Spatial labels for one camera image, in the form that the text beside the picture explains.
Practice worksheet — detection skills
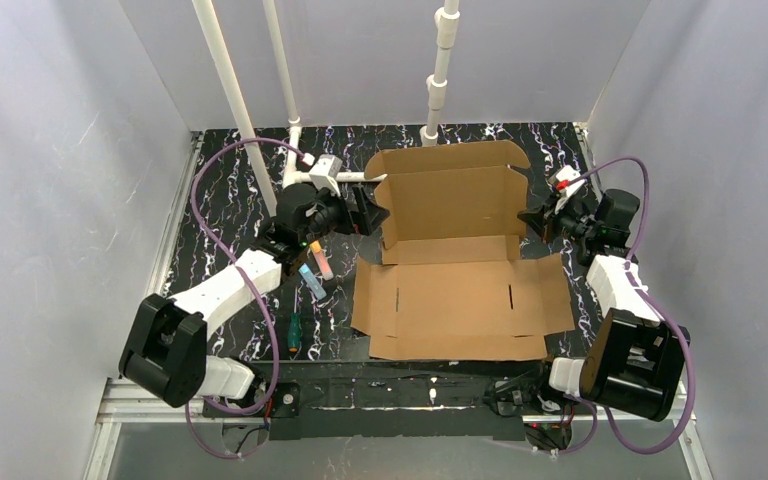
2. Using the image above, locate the brown cardboard box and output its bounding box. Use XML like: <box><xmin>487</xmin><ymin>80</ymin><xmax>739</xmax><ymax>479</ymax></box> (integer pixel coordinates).
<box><xmin>351</xmin><ymin>140</ymin><xmax>575</xmax><ymax>361</ymax></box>

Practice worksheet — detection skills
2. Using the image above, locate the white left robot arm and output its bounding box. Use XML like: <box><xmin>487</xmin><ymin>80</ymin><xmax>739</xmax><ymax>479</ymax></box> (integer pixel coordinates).
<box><xmin>118</xmin><ymin>184</ymin><xmax>390</xmax><ymax>415</ymax></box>

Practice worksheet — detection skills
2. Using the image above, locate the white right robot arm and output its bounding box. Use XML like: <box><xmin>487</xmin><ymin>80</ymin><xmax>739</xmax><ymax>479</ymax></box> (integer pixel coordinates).
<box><xmin>518</xmin><ymin>189</ymin><xmax>689</xmax><ymax>421</ymax></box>

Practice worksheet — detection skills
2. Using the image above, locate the orange pink marker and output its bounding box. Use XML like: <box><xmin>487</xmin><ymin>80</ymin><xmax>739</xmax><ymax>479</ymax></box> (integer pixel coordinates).
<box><xmin>310</xmin><ymin>241</ymin><xmax>334</xmax><ymax>281</ymax></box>

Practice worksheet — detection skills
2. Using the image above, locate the light blue marker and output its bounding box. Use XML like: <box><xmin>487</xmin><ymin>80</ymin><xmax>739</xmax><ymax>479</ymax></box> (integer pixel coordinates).
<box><xmin>298</xmin><ymin>264</ymin><xmax>327</xmax><ymax>301</ymax></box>

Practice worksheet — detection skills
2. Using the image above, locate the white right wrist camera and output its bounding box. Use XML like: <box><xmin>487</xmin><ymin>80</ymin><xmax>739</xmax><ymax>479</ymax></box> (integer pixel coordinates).
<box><xmin>550</xmin><ymin>165</ymin><xmax>584</xmax><ymax>214</ymax></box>

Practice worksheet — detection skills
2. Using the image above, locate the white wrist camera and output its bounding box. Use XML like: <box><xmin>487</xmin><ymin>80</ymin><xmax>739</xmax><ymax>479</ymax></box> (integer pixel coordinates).
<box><xmin>550</xmin><ymin>165</ymin><xmax>584</xmax><ymax>214</ymax></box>
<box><xmin>302</xmin><ymin>153</ymin><xmax>343</xmax><ymax>198</ymax></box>

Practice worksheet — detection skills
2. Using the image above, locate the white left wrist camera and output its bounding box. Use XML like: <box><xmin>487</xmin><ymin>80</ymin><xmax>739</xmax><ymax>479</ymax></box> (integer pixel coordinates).
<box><xmin>302</xmin><ymin>153</ymin><xmax>343</xmax><ymax>198</ymax></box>

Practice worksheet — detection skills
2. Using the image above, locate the green handled screwdriver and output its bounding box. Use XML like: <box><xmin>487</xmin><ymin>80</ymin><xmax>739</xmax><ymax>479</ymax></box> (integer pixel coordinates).
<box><xmin>287</xmin><ymin>313</ymin><xmax>302</xmax><ymax>354</ymax></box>

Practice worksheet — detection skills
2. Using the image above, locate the black front mounting rail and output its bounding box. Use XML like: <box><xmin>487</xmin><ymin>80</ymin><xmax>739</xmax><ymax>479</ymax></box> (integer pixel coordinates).
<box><xmin>201</xmin><ymin>357</ymin><xmax>597</xmax><ymax>442</ymax></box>

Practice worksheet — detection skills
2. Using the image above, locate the white PVC pipe frame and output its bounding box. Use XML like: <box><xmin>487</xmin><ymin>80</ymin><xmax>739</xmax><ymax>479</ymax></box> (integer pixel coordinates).
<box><xmin>191</xmin><ymin>0</ymin><xmax>462</xmax><ymax>219</ymax></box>

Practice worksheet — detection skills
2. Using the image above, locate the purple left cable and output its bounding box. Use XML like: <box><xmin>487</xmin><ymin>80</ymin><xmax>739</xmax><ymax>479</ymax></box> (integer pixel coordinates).
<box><xmin>184</xmin><ymin>137</ymin><xmax>316</xmax><ymax>461</ymax></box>

